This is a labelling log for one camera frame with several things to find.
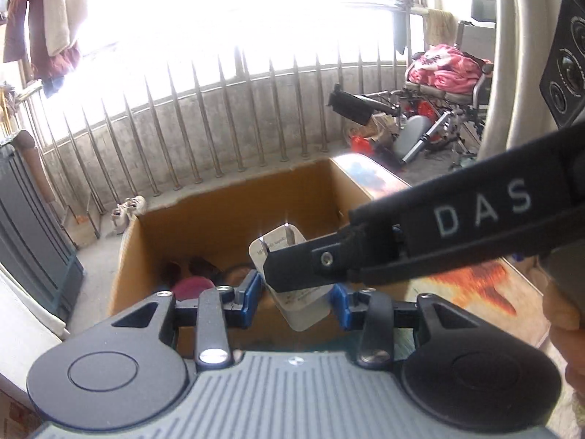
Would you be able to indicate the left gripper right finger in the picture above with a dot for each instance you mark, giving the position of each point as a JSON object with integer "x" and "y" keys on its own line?
{"x": 341, "y": 303}

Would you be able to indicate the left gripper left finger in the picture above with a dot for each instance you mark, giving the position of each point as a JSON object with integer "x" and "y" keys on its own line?
{"x": 246, "y": 300}

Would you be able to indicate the white USB wall charger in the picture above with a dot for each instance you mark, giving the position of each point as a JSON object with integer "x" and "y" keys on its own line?
{"x": 301, "y": 308}

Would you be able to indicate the black cylindrical device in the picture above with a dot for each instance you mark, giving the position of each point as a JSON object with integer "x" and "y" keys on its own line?
{"x": 199, "y": 267}

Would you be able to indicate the pink collapsible silicone cup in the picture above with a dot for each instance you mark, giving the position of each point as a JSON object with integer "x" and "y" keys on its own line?
{"x": 191, "y": 288}

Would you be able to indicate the black electrical tape roll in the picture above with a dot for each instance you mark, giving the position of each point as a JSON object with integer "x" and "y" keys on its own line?
{"x": 234, "y": 275}

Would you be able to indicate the person's right hand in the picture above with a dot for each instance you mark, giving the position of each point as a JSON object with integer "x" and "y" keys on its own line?
{"x": 566, "y": 334}

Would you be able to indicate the large brown cardboard box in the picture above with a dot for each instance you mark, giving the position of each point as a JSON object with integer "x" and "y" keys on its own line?
{"x": 219, "y": 225}

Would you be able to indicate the blue ocean print mat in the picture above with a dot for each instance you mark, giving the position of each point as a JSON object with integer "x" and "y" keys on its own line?
{"x": 505, "y": 292}

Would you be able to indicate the wheelchair with pink blanket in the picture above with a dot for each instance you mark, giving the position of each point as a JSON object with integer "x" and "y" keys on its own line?
{"x": 438, "y": 103}

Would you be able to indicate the pair of beige shoes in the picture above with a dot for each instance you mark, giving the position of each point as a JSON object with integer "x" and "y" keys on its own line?
{"x": 123, "y": 214}

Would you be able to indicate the metal balcony railing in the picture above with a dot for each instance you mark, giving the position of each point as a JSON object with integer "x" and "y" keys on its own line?
{"x": 97, "y": 149}

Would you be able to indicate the beige curtain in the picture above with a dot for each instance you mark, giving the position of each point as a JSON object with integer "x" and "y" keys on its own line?
{"x": 517, "y": 112}

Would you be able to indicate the dark grey plastic cabinet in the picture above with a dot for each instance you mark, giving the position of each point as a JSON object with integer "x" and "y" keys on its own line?
{"x": 35, "y": 249}

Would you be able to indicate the hanging clothes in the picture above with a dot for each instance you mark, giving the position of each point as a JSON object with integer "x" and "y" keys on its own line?
{"x": 46, "y": 31}

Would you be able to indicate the black triple lens camera box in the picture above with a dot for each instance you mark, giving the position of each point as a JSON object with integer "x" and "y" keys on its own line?
{"x": 562, "y": 81}

